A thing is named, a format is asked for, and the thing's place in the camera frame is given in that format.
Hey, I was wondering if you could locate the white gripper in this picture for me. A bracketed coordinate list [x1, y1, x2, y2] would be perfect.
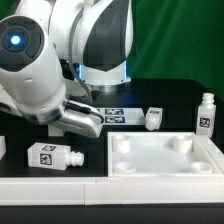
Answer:
[48, 100, 104, 138]

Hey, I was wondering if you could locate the white square tabletop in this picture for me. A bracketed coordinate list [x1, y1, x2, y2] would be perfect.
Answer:
[107, 132, 223, 177]

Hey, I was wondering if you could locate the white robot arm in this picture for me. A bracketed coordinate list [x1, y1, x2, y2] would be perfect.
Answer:
[0, 0, 133, 138]

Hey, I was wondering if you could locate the marker tag sheet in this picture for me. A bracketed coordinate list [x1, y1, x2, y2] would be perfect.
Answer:
[98, 108, 145, 125]

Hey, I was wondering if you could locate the green backdrop curtain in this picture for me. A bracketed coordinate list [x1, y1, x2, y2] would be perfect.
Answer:
[0, 0, 224, 100]

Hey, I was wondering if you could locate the white front fence wall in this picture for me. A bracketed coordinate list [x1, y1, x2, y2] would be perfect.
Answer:
[0, 175, 224, 206]

